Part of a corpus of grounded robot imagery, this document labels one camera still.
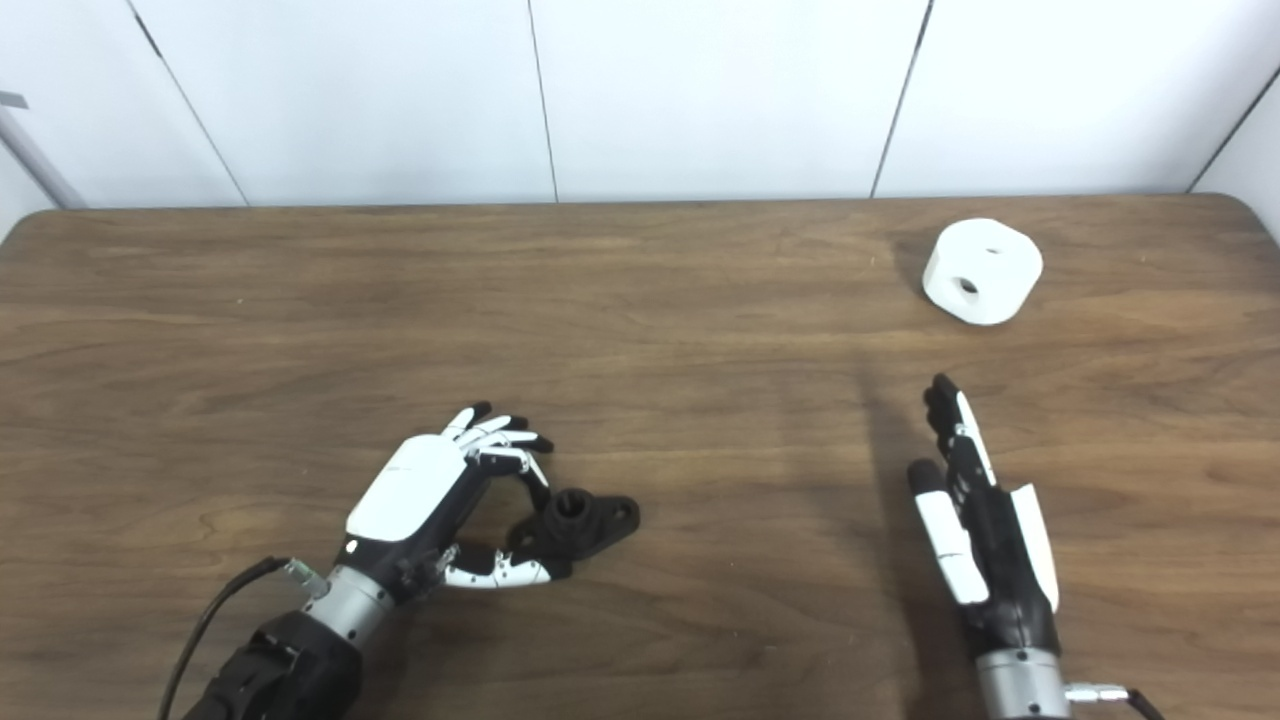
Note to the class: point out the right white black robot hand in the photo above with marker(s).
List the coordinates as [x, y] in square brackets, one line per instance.
[1000, 560]

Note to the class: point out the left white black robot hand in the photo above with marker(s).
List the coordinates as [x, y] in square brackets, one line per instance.
[410, 490]

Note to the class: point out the black plastic holder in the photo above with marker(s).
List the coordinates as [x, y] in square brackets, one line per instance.
[585, 525]

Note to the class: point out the round white plastic piece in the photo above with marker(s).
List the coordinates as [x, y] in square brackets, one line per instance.
[995, 260]

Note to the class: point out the grey wall corner pole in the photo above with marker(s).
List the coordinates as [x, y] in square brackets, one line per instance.
[40, 160]

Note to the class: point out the small grey wall label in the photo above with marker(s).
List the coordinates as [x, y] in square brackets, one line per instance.
[12, 100]

